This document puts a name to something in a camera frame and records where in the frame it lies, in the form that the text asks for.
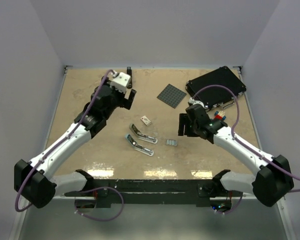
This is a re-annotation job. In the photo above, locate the black carrying case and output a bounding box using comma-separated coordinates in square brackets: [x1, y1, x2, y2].
[185, 66, 247, 111]

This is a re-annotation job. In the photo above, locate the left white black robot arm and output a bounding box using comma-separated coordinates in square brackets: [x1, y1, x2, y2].
[14, 83, 137, 209]

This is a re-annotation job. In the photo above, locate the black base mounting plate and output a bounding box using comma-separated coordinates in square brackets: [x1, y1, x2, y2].
[64, 178, 241, 208]

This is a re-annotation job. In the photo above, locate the grey lego baseplate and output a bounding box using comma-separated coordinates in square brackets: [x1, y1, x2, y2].
[156, 84, 187, 109]

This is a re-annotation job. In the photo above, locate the red blue lego car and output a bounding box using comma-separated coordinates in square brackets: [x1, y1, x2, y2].
[213, 110, 227, 121]

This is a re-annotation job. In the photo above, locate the light blue stapler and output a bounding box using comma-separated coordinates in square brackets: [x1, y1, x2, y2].
[125, 134, 154, 157]

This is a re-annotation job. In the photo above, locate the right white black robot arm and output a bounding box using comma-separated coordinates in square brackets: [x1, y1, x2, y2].
[178, 104, 294, 207]

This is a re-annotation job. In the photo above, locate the aluminium front rail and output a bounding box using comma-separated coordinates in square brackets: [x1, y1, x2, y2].
[21, 177, 286, 200]

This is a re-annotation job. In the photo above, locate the grey staple tray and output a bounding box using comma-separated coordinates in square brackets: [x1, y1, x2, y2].
[165, 139, 178, 147]

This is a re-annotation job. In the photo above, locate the black stapler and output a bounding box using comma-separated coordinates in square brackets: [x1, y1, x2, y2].
[126, 66, 133, 89]

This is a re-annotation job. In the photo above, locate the beige green stapler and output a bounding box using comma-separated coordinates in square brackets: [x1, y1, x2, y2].
[129, 123, 158, 144]

